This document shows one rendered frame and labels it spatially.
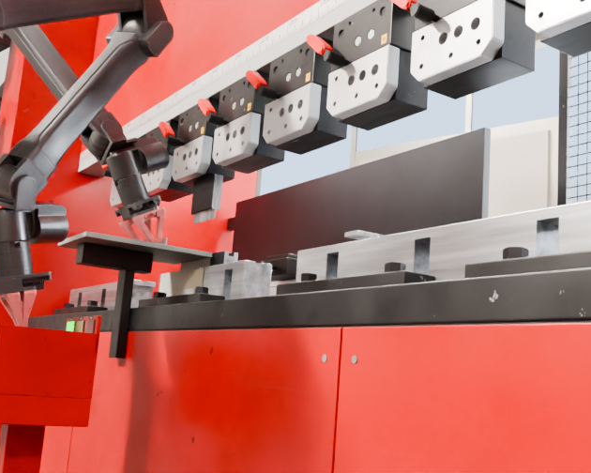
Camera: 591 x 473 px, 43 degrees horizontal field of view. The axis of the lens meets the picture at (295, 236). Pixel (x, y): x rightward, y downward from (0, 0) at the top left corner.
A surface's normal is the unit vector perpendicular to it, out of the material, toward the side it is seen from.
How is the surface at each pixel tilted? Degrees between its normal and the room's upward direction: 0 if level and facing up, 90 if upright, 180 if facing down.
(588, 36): 180
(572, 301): 90
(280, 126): 90
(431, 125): 90
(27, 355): 90
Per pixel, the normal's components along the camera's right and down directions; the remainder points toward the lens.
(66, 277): 0.55, -0.11
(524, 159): -0.66, -0.18
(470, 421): -0.83, -0.16
